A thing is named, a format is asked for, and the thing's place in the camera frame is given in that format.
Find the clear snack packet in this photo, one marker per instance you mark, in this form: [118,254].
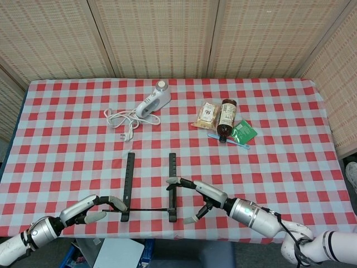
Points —
[207,114]

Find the blue plastic crate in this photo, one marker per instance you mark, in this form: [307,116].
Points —
[149,251]

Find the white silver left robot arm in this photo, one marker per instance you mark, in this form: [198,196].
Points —
[36,233]

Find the black folding laptop stand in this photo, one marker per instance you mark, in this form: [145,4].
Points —
[129,178]

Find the light blue toothbrush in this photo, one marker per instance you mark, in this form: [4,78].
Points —
[213,136]

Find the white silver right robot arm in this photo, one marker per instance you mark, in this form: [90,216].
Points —
[259,217]

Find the white handheld electric appliance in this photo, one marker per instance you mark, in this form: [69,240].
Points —
[161,97]

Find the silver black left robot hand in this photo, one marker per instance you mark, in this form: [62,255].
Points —
[78,209]

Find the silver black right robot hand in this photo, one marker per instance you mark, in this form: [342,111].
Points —
[212,194]

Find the white shoe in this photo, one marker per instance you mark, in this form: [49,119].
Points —
[352,176]

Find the green foil sachet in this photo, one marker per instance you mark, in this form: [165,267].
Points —
[244,131]

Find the red white checkered tablecloth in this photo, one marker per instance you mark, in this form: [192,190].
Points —
[83,167]

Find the brown labelled bottle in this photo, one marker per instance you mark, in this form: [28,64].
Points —
[226,114]

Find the flat white board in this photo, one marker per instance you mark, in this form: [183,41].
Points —
[120,252]

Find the woven bamboo screen panel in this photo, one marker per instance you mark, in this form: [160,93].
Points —
[156,36]
[42,36]
[8,106]
[273,36]
[340,92]

